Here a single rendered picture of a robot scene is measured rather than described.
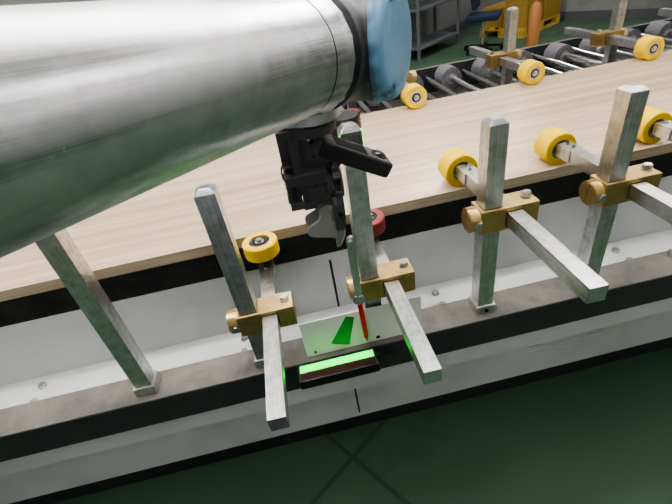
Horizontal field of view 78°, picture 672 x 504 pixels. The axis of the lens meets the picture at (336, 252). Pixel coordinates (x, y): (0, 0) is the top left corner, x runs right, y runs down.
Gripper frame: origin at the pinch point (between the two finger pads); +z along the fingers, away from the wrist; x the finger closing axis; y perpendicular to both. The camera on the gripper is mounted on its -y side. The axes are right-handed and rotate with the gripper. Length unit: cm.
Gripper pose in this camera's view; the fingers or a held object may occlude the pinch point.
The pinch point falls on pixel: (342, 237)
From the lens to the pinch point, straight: 69.3
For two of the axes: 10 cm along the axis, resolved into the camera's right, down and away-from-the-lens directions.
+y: -9.7, 2.1, -0.7
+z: 1.3, 8.1, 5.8
